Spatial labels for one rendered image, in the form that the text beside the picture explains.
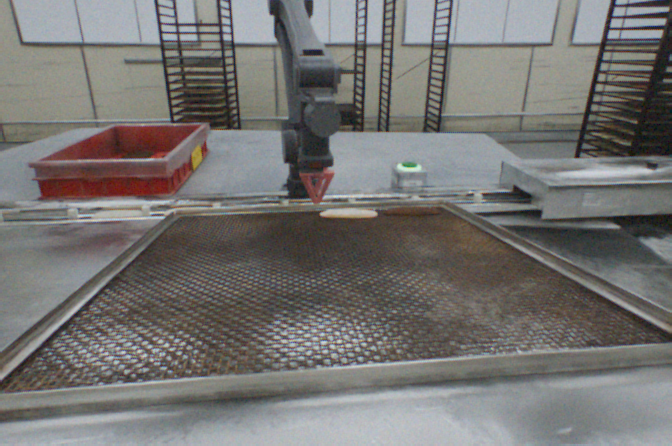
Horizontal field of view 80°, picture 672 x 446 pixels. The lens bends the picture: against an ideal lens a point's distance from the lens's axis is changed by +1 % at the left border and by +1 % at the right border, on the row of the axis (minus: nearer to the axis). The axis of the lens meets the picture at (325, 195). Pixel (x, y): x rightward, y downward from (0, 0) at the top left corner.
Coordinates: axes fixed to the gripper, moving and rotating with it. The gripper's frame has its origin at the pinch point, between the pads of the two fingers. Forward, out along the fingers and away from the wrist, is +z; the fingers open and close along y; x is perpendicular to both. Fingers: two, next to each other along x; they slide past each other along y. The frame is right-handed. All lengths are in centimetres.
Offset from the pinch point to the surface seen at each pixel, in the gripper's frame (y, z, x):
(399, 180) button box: 9.8, 0.7, -20.6
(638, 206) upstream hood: -8, 2, -66
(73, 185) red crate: 18, 2, 57
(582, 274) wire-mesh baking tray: -45, -8, -24
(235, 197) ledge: 5.6, 2.1, 17.3
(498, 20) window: 441, -56, -259
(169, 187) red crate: 17.3, 3.4, 34.5
